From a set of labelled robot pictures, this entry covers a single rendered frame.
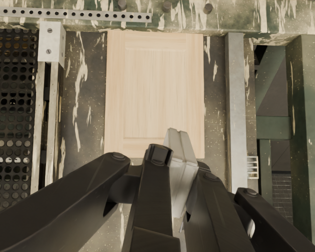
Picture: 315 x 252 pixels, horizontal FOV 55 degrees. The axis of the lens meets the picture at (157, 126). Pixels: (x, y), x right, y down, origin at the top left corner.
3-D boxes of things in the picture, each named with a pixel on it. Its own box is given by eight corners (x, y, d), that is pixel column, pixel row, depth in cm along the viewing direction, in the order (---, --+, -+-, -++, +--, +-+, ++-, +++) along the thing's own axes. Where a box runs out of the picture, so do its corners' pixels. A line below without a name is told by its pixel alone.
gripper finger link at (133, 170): (157, 216, 13) (91, 198, 13) (158, 174, 18) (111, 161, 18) (166, 186, 13) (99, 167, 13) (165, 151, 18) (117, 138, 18)
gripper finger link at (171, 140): (167, 216, 15) (152, 212, 15) (166, 167, 22) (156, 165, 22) (184, 161, 15) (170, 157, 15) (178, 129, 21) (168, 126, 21)
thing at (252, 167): (254, 156, 98) (258, 156, 95) (255, 178, 97) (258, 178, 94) (242, 156, 98) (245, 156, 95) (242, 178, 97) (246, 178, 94)
